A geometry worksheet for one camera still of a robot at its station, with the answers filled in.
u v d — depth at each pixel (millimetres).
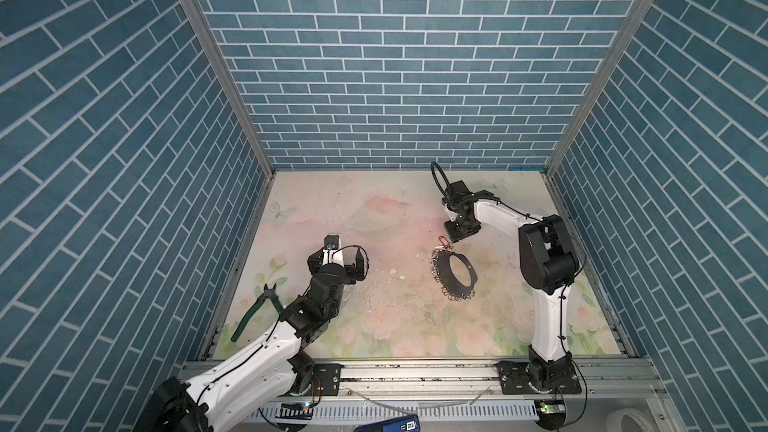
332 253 671
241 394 517
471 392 736
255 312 847
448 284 914
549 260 551
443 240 1003
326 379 725
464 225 845
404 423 652
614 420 668
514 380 735
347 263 711
